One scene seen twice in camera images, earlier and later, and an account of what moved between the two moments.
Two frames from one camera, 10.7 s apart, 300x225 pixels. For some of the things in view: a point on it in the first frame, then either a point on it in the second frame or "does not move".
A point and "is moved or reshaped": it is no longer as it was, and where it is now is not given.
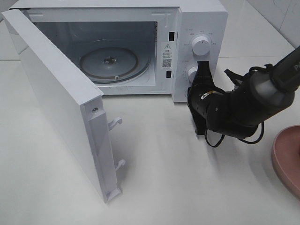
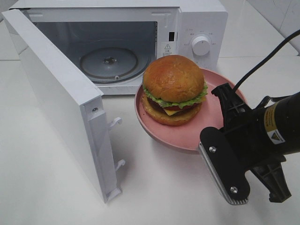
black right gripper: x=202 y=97 → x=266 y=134
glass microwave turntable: x=112 y=65 does not move
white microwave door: x=78 y=105 does not move
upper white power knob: x=200 y=45 does not move
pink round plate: x=286 y=158 is moved or reshaped
